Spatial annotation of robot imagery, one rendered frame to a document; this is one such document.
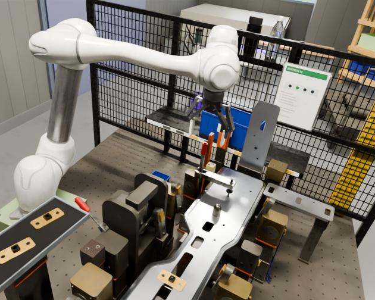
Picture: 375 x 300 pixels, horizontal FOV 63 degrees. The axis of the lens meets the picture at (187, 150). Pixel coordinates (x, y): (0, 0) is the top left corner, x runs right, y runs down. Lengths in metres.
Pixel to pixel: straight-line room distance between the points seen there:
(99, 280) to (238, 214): 0.59
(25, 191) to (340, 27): 7.01
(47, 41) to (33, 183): 0.58
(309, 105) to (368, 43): 5.24
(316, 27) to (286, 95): 6.01
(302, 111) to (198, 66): 0.86
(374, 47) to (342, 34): 1.11
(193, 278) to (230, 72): 0.62
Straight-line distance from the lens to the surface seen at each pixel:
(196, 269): 1.03
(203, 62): 0.89
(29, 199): 1.46
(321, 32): 7.62
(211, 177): 1.27
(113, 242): 0.98
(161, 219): 1.05
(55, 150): 1.52
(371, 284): 2.73
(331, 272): 1.62
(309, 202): 1.43
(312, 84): 1.60
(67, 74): 1.35
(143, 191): 0.98
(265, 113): 1.38
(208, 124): 1.62
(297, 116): 1.66
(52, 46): 1.15
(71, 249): 1.49
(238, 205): 1.28
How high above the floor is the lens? 1.83
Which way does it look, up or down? 32 degrees down
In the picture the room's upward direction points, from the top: 8 degrees clockwise
